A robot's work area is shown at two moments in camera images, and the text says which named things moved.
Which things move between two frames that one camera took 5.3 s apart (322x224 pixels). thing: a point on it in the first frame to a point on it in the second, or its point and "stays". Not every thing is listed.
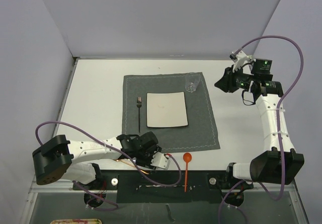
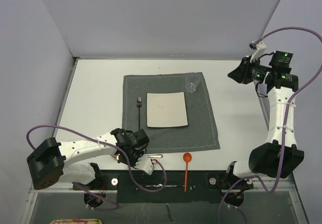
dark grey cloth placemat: x=199 y=134 stays
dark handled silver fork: x=139 y=104 stays
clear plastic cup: x=192 y=79 stays
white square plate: x=166 y=109 stays
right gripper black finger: x=225 y=83 to x=239 y=73
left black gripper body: x=145 y=157 to x=133 y=156
